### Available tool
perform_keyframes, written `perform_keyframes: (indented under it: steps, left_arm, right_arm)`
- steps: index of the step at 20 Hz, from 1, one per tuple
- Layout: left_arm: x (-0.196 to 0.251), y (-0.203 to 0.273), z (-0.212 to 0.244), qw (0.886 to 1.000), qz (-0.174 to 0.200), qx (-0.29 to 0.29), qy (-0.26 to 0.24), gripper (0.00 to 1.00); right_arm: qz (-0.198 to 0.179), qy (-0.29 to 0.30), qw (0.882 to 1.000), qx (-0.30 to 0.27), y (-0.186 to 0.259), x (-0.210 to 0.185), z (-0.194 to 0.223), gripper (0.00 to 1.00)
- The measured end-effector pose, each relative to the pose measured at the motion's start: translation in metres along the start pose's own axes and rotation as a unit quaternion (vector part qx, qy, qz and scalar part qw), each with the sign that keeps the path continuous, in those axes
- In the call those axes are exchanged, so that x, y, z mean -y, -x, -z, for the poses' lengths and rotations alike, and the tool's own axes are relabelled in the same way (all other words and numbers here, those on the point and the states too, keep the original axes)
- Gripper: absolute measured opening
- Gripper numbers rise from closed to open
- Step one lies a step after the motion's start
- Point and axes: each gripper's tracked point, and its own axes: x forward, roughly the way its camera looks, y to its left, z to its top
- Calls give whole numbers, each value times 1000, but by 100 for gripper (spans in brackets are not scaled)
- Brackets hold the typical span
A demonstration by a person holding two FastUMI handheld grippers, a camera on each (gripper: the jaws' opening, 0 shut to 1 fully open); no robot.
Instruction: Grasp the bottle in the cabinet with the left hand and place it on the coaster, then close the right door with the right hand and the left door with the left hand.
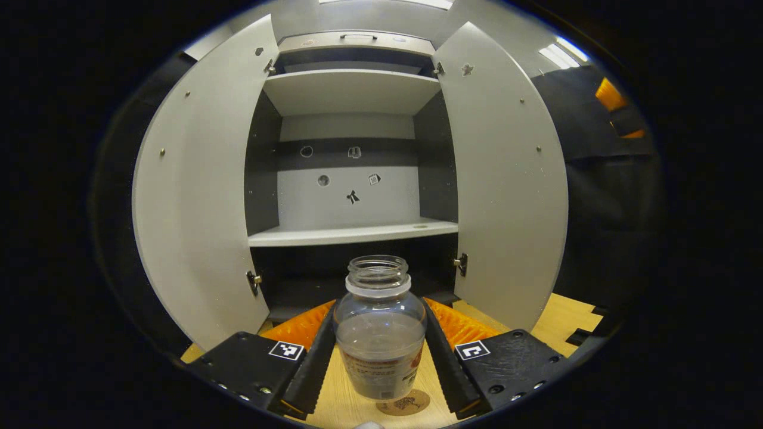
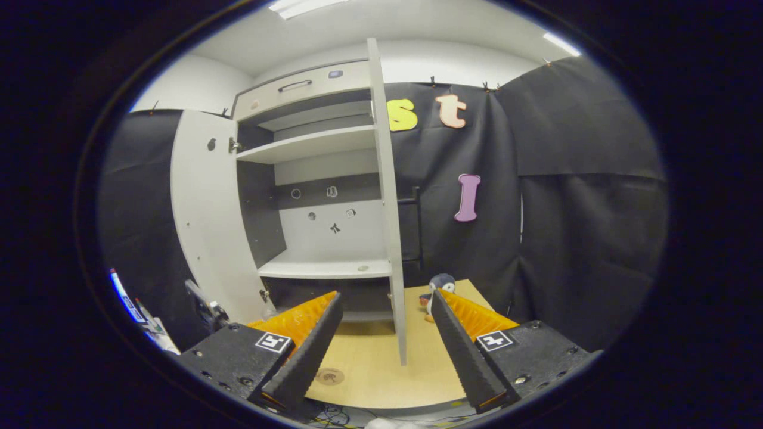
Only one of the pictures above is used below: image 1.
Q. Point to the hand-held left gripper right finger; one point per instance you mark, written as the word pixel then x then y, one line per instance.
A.
pixel 450 372

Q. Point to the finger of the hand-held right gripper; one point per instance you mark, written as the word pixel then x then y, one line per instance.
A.
pixel 633 133
pixel 609 95

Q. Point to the large ceiling light panel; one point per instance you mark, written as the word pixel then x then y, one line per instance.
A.
pixel 387 3

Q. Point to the grey cabinet door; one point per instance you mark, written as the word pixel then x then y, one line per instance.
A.
pixel 506 196
pixel 197 196

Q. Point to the black stand foot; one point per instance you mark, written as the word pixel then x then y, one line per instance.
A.
pixel 581 338

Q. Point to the black backdrop cloth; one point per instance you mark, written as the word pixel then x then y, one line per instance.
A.
pixel 608 196

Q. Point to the small ceiling light panel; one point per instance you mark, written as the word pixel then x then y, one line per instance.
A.
pixel 563 53

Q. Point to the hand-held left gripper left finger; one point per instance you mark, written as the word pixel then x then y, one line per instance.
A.
pixel 311 369

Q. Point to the round brown coaster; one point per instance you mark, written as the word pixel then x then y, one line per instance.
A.
pixel 411 406

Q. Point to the grey cabinet drawer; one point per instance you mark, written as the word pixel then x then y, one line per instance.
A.
pixel 357 46

